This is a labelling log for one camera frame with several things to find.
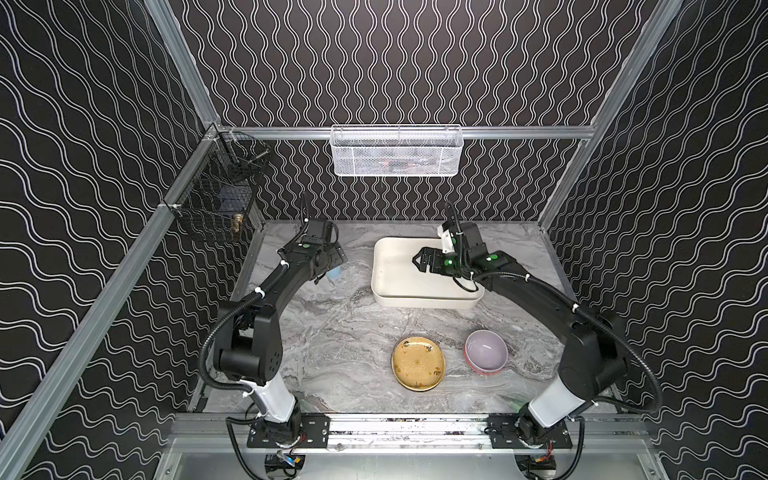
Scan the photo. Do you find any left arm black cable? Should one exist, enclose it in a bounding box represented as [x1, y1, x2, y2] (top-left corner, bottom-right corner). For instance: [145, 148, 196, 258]
[197, 299, 253, 392]

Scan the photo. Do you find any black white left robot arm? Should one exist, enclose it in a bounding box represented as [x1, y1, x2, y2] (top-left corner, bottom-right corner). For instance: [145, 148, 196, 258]
[208, 218, 346, 424]

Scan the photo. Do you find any yellow round plate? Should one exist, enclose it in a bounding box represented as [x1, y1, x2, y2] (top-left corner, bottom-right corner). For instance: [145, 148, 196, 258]
[391, 337, 446, 392]

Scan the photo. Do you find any light blue ceramic mug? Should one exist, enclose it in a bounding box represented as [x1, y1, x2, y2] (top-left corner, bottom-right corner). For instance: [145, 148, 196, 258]
[327, 266, 341, 280]

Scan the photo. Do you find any aluminium frame corner post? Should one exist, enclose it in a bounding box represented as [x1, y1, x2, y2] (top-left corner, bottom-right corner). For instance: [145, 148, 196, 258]
[145, 0, 221, 126]

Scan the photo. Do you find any lavender bowl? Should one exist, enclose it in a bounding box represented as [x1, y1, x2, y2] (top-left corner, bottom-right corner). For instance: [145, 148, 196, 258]
[463, 330, 509, 368]

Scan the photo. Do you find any white plastic bin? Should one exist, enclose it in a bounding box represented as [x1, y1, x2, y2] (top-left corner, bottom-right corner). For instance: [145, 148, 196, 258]
[371, 237, 485, 310]

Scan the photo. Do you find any black wire wall basket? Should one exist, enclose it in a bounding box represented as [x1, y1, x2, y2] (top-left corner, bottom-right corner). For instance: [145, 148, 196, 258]
[171, 132, 272, 245]

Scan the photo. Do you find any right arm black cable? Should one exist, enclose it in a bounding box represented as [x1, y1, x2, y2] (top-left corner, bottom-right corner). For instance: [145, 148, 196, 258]
[593, 311, 664, 415]

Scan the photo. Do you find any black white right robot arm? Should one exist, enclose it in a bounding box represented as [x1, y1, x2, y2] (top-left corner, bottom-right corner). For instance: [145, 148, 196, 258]
[411, 222, 629, 436]

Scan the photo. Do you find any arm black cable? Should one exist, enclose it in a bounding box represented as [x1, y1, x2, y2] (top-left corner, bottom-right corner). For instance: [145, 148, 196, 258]
[197, 299, 253, 392]
[593, 311, 664, 415]

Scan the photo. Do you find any white mesh wall basket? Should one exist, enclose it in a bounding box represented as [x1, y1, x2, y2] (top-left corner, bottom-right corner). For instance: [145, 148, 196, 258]
[329, 124, 464, 177]

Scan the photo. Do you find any red patterned bowl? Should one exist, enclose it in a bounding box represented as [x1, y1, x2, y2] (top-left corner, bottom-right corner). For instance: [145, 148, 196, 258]
[464, 355, 505, 376]

